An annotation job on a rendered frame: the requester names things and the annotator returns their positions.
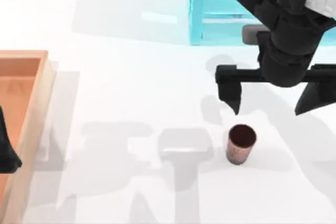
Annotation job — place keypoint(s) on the light blue rack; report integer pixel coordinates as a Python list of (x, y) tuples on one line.
[(196, 9)]

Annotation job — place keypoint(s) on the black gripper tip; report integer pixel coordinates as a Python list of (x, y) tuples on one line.
[(6, 153)]

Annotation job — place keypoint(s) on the shallow salmon-coloured box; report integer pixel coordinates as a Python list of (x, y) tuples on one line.
[(29, 98)]

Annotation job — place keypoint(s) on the grey rounded box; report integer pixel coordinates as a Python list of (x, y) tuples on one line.
[(250, 34)]

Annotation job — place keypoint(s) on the pink cup with dark inside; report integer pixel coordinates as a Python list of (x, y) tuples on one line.
[(237, 153)]

